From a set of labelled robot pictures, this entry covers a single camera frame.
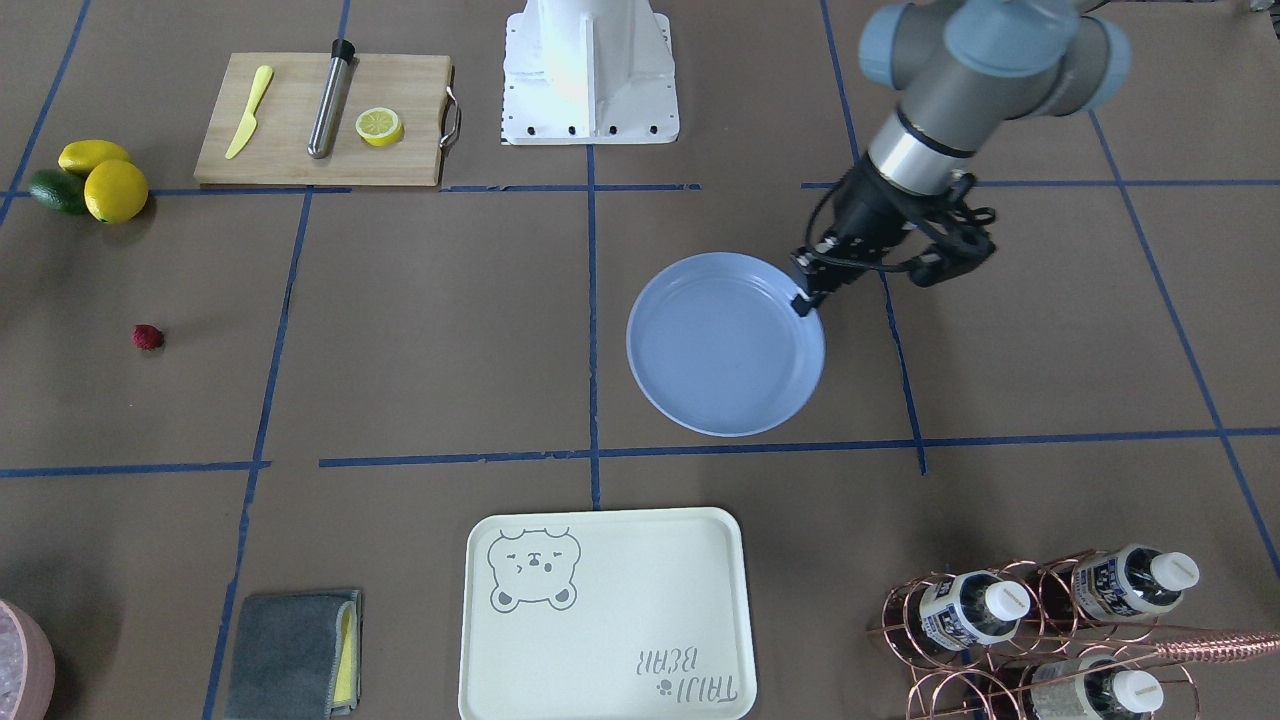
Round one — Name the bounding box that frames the blue plate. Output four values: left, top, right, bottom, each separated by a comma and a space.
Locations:
626, 252, 826, 438

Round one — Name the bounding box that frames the dark drink bottle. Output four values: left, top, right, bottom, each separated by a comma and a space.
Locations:
916, 571, 1033, 652
1070, 544, 1201, 623
1025, 655, 1165, 719

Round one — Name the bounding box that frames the cream bear tray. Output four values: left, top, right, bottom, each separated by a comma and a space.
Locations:
458, 507, 758, 719

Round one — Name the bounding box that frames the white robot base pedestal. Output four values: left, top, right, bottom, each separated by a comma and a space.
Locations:
500, 1, 681, 146

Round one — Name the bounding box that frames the wooden cutting board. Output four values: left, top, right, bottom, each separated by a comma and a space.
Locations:
195, 53, 460, 187

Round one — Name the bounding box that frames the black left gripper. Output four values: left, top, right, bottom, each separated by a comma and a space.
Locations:
790, 155, 925, 318

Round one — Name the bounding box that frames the pink bowl with ice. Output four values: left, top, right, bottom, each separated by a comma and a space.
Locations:
1, 600, 56, 719

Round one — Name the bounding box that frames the steel rod with black tip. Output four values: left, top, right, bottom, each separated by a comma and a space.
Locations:
307, 38, 356, 160

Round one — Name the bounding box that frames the red strawberry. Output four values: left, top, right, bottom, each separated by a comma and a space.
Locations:
131, 324, 166, 352

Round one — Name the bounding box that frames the yellow lemon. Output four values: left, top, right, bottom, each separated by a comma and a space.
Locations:
84, 159, 150, 224
58, 138, 132, 178

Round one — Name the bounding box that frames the copper wire bottle rack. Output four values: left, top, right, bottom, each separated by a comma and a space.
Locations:
867, 550, 1277, 719

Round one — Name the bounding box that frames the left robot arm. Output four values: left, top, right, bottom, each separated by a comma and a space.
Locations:
791, 1, 1132, 316

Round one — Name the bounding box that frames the yellow plastic knife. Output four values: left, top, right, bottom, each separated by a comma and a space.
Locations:
224, 65, 274, 160

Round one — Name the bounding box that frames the green avocado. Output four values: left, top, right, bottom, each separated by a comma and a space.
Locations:
27, 169, 88, 217

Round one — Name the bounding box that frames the lemon half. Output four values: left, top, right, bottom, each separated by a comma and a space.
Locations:
355, 108, 404, 147

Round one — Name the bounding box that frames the grey folded cloth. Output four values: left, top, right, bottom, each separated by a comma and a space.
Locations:
224, 588, 364, 719

